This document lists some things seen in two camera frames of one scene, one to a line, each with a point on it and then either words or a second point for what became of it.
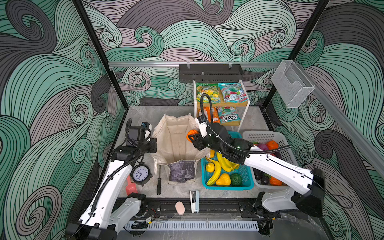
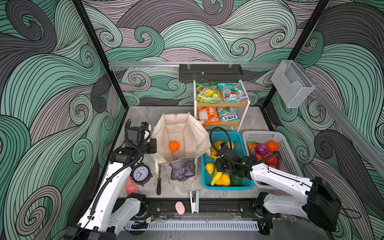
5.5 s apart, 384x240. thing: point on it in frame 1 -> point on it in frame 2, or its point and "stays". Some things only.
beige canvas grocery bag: (171, 148) stays
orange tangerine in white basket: (272, 145) stays
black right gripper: (199, 141) -> (218, 165)
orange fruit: (192, 132) -> (174, 146)
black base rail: (164, 208) stays
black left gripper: (152, 141) stays
